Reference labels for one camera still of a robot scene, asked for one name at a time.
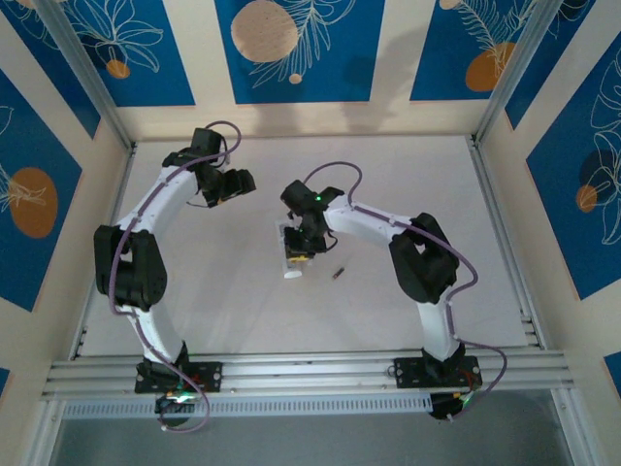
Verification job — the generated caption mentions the white remote control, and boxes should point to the white remote control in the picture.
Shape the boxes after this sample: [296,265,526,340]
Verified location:
[275,220,306,282]

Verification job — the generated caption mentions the black controller board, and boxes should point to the black controller board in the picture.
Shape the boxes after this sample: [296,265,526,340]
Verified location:
[154,391,201,416]
[429,390,479,422]

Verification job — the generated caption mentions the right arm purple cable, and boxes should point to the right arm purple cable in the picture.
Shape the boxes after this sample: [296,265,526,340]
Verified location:
[304,161,509,422]

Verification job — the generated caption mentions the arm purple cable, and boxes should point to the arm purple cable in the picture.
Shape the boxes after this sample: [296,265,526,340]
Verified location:
[304,161,509,422]
[110,119,243,433]

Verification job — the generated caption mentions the aluminium table side rail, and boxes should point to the aluminium table side rail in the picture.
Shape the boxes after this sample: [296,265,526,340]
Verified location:
[466,135,549,350]
[70,143,138,360]

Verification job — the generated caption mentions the aluminium mounting rail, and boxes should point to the aluminium mounting rail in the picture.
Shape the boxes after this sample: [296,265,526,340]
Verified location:
[41,349,576,402]

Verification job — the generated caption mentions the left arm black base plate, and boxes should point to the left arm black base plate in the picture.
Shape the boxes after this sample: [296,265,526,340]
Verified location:
[134,361,224,394]

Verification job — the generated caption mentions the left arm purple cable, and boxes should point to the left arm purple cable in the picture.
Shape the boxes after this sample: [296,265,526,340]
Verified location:
[110,119,243,433]

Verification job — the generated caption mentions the grey slotted cable duct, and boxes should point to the grey slotted cable duct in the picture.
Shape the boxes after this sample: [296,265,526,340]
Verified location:
[62,393,433,418]

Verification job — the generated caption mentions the aluminium corner post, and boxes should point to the aluminium corner post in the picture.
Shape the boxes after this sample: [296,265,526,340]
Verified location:
[473,0,567,147]
[36,0,137,151]

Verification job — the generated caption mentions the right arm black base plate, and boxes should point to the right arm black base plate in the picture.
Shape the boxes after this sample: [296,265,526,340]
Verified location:
[392,357,484,389]

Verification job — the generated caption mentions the aluminium frame bar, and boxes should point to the aluminium frame bar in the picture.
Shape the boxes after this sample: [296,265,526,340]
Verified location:
[26,397,67,466]
[550,387,596,466]

